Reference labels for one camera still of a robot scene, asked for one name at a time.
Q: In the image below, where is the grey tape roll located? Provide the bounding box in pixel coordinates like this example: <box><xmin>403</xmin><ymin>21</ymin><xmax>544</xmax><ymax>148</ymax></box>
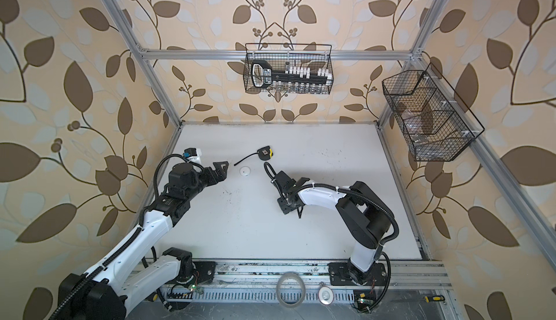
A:
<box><xmin>275</xmin><ymin>272</ymin><xmax>306</xmax><ymax>308</ymax></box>

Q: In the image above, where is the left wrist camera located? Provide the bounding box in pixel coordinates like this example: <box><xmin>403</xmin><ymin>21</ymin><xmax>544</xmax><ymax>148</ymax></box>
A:
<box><xmin>182</xmin><ymin>147</ymin><xmax>202</xmax><ymax>165</ymax></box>

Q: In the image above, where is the black yellow tape measure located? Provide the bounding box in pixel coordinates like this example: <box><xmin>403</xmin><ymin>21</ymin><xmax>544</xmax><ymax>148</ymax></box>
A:
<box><xmin>233</xmin><ymin>146</ymin><xmax>274</xmax><ymax>167</ymax></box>

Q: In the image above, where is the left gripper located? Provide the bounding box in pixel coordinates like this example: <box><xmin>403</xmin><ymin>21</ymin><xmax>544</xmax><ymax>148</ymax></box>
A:
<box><xmin>183</xmin><ymin>159</ymin><xmax>227</xmax><ymax>203</ymax></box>

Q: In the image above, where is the rear wire basket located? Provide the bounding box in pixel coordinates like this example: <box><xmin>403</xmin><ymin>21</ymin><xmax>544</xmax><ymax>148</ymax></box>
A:
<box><xmin>243</xmin><ymin>42</ymin><xmax>334</xmax><ymax>95</ymax></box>

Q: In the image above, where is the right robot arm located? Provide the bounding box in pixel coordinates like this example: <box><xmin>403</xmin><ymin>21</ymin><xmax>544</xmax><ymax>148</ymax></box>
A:
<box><xmin>266</xmin><ymin>170</ymin><xmax>400</xmax><ymax>285</ymax></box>

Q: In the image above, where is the small white tape roll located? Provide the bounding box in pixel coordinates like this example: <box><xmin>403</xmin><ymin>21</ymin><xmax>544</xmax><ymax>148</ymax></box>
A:
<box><xmin>317</xmin><ymin>285</ymin><xmax>334</xmax><ymax>306</ymax></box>

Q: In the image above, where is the black yellow screwdriver right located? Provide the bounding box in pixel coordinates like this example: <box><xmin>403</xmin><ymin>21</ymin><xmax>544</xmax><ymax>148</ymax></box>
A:
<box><xmin>424</xmin><ymin>295</ymin><xmax>445</xmax><ymax>303</ymax></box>

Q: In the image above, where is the right side wire basket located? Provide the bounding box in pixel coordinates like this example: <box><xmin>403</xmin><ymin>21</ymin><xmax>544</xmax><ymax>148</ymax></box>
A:
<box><xmin>382</xmin><ymin>63</ymin><xmax>485</xmax><ymax>162</ymax></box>

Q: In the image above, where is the wire basket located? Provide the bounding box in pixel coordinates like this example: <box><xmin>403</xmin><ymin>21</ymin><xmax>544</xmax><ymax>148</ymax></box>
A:
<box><xmin>243</xmin><ymin>42</ymin><xmax>334</xmax><ymax>95</ymax></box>
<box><xmin>382</xmin><ymin>63</ymin><xmax>485</xmax><ymax>162</ymax></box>

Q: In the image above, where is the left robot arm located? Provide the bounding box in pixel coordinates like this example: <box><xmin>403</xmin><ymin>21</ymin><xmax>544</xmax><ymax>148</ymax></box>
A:
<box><xmin>50</xmin><ymin>151</ymin><xmax>229</xmax><ymax>319</ymax></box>

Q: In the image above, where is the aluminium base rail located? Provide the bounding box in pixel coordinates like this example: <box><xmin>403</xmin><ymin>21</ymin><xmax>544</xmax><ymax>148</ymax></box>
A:
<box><xmin>93</xmin><ymin>258</ymin><xmax>453</xmax><ymax>290</ymax></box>

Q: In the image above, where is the white round earbud case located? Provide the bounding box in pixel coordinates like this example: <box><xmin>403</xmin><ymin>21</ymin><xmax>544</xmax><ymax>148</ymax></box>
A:
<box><xmin>240</xmin><ymin>166</ymin><xmax>250</xmax><ymax>177</ymax></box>

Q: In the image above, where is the black socket set holder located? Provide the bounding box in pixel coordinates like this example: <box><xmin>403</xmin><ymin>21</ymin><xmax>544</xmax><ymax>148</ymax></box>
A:
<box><xmin>246</xmin><ymin>60</ymin><xmax>334</xmax><ymax>89</ymax></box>

